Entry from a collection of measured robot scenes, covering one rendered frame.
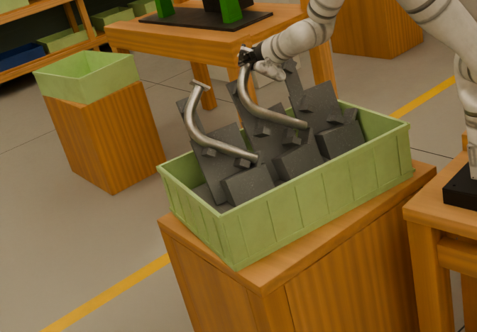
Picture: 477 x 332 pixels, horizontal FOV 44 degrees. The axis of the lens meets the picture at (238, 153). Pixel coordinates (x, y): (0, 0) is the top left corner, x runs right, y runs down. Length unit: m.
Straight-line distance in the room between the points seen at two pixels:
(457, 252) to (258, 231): 0.49
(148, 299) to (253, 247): 1.43
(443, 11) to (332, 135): 0.65
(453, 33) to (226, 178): 0.74
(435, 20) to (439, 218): 0.48
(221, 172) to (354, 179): 0.38
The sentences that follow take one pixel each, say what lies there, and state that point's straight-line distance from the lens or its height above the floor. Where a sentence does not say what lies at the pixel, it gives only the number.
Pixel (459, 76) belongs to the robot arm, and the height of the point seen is 1.16.
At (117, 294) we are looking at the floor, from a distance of 3.02.
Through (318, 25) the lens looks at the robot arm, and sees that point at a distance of 1.43.
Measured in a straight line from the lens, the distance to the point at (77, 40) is 7.39.
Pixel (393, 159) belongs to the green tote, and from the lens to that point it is 1.72.
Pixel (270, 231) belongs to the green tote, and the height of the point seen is 0.85.
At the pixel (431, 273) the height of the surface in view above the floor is 0.66.
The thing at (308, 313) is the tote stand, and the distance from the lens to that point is 1.63.
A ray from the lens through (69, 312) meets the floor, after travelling 3.05.
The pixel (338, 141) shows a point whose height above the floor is 0.89.
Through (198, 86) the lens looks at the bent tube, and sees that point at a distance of 1.67.
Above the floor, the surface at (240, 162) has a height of 0.96.
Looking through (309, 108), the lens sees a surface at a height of 1.01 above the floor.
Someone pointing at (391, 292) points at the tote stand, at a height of 0.48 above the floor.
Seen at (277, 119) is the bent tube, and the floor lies 1.03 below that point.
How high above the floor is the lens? 1.69
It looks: 25 degrees down
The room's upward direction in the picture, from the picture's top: 14 degrees counter-clockwise
